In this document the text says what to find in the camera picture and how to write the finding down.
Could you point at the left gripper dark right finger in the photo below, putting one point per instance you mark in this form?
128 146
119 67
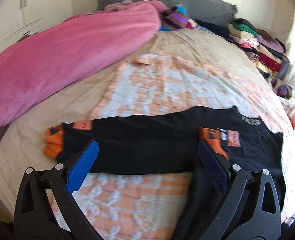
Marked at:
216 166

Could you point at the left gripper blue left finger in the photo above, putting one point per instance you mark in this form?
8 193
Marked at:
81 167

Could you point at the black t-shirt with orange patches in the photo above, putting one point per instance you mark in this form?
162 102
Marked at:
168 143

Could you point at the floral fabric bag with clothes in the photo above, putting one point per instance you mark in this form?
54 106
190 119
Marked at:
284 91

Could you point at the pile of folded clothes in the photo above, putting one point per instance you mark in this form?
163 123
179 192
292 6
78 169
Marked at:
268 54

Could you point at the orange white floral bedspread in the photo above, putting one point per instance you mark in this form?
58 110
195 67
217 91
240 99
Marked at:
148 206

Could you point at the pink fleece blanket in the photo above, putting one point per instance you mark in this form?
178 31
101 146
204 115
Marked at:
39 66

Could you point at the dark navy garment by headboard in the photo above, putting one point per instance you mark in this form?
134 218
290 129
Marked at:
214 29

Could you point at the striped colourful cushion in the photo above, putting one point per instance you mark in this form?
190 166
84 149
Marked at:
175 18

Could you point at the white wardrobe with handles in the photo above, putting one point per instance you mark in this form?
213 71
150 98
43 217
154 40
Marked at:
27 17

